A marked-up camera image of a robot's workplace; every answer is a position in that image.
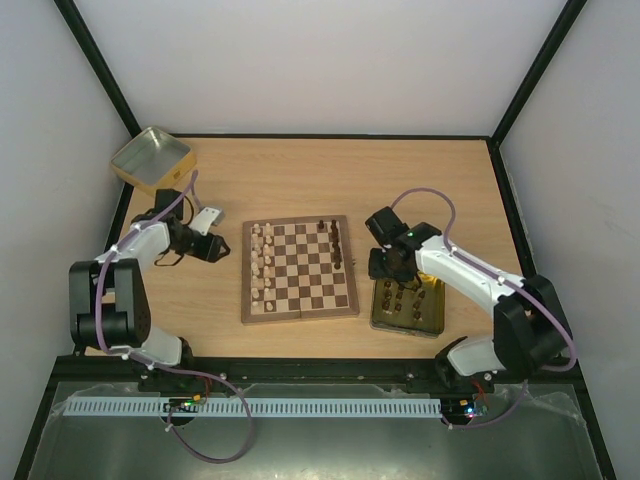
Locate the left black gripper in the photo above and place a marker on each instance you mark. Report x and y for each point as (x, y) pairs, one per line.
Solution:
(210, 252)

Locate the dark chess pieces row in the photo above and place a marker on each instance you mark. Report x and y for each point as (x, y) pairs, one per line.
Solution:
(329, 243)

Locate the empty yellow tin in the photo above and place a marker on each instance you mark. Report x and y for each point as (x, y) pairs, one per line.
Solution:
(153, 160)

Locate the yellow tin with dark pieces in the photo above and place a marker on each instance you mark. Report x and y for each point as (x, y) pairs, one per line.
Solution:
(414, 308)

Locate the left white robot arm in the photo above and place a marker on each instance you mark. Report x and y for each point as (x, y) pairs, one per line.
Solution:
(109, 307)

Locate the wooden chess board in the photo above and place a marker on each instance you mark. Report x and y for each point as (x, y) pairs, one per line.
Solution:
(285, 278)

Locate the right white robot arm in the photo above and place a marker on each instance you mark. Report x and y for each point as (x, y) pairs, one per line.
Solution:
(530, 329)

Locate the grey slotted cable duct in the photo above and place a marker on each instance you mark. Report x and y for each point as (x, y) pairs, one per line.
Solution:
(258, 407)

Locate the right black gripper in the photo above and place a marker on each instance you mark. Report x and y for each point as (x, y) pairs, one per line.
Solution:
(392, 272)

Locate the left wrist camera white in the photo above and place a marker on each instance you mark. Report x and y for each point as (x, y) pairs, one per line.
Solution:
(206, 218)

